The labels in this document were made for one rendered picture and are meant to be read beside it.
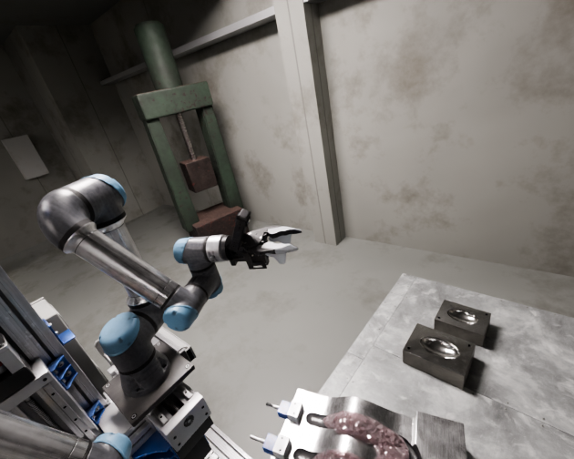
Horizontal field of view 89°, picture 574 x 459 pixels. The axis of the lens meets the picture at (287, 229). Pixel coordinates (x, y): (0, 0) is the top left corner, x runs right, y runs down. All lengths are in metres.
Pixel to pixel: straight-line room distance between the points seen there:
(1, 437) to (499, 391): 1.25
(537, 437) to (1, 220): 7.11
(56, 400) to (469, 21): 2.92
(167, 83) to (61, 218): 2.89
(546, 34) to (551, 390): 2.08
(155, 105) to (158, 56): 0.47
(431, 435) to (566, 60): 2.33
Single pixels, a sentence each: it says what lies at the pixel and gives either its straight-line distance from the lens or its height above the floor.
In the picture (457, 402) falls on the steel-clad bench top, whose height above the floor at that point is 0.80.
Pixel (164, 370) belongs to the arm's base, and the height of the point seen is 1.06.
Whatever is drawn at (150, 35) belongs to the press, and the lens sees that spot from 3.68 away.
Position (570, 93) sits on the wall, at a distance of 2.74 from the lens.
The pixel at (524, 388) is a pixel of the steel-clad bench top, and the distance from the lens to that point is 1.31.
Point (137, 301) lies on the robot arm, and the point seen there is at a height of 1.28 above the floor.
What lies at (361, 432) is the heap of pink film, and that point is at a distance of 1.01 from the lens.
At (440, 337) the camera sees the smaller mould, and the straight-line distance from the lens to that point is 1.29.
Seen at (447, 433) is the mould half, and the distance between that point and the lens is 1.04.
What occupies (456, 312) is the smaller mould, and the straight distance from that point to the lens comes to 1.42.
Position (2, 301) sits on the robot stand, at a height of 1.45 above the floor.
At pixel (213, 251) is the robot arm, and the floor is 1.45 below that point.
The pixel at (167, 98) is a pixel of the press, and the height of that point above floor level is 1.88.
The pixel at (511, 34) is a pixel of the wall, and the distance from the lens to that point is 2.71.
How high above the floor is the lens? 1.81
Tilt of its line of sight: 27 degrees down
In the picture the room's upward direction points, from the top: 12 degrees counter-clockwise
